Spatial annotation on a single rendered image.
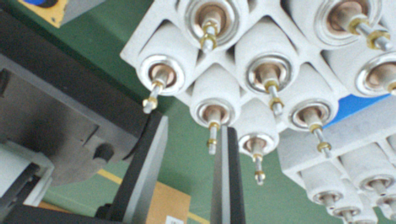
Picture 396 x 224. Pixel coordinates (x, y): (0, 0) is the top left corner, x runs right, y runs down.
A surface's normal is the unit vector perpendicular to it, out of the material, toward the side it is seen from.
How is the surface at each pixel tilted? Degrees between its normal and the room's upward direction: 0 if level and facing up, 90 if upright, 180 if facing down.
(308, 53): 0
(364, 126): 90
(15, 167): 118
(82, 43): 0
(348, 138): 90
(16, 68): 46
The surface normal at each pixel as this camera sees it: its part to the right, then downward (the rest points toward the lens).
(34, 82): 0.41, 0.11
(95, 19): -0.11, 0.66
